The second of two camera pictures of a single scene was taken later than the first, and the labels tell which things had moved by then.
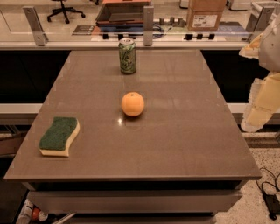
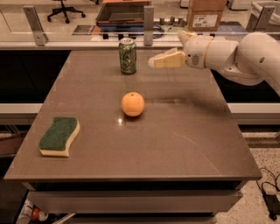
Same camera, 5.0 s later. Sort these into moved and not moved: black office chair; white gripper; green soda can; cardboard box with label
Moved: white gripper
Not moved: black office chair; cardboard box with label; green soda can
